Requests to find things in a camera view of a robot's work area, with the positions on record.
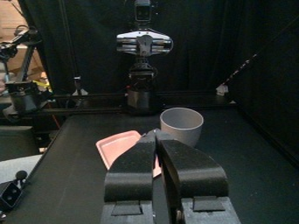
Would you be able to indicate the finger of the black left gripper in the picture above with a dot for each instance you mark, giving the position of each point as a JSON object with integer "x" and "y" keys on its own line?
{"x": 147, "y": 46}
{"x": 140, "y": 46}

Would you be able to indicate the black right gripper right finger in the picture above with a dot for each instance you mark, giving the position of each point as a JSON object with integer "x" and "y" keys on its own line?
{"x": 193, "y": 172}

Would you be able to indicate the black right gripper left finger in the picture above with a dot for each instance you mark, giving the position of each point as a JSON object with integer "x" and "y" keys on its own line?
{"x": 129, "y": 172}

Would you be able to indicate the grey bowl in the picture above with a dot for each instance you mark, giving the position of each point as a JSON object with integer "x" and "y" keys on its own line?
{"x": 181, "y": 125}

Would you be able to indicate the pink plastic tray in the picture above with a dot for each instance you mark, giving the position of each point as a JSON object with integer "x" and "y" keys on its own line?
{"x": 116, "y": 147}

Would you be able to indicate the black cloth curtain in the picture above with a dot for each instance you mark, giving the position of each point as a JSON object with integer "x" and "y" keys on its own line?
{"x": 217, "y": 43}

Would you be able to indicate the white clip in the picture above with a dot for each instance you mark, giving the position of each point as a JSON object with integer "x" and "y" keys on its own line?
{"x": 221, "y": 89}

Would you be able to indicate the yellow object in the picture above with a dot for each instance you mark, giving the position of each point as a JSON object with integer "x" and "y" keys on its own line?
{"x": 42, "y": 85}

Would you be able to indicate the dark grey chair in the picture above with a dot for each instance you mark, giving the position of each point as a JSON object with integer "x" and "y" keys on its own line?
{"x": 17, "y": 143}

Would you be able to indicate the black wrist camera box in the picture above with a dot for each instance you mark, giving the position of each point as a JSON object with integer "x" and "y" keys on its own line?
{"x": 143, "y": 11}

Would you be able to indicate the black frame clamp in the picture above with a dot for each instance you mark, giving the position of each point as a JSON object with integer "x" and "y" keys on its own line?
{"x": 78, "y": 87}

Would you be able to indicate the black frame rail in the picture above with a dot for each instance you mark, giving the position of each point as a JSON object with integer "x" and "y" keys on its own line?
{"x": 89, "y": 110}

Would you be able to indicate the black camera with knob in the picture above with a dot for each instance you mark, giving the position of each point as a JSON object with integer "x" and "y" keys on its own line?
{"x": 10, "y": 192}

